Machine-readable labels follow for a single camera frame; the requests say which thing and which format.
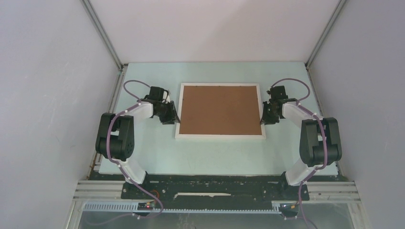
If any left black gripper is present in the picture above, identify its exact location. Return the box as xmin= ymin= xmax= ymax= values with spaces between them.
xmin=156 ymin=101 xmax=181 ymax=125

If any white picture frame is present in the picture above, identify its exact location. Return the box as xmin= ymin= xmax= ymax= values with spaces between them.
xmin=175 ymin=83 xmax=266 ymax=140

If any brown backing board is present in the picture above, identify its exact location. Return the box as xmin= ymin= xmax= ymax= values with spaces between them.
xmin=179 ymin=85 xmax=263 ymax=135

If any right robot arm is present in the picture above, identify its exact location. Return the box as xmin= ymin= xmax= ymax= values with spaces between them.
xmin=260 ymin=86 xmax=342 ymax=199

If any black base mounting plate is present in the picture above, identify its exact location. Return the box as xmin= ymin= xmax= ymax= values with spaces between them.
xmin=121 ymin=175 xmax=309 ymax=210

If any left corner aluminium profile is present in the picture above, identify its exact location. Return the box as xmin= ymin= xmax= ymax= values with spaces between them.
xmin=80 ymin=0 xmax=124 ymax=71

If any corner aluminium profile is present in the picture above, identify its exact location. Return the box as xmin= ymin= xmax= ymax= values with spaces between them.
xmin=80 ymin=0 xmax=124 ymax=71
xmin=305 ymin=0 xmax=348 ymax=70

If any right corner aluminium profile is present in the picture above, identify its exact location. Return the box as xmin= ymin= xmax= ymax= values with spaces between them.
xmin=305 ymin=0 xmax=348 ymax=70

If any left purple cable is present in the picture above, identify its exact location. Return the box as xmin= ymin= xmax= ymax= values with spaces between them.
xmin=95 ymin=80 xmax=170 ymax=227

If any white toothed cable duct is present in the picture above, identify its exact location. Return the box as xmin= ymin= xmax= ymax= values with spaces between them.
xmin=83 ymin=201 xmax=281 ymax=214

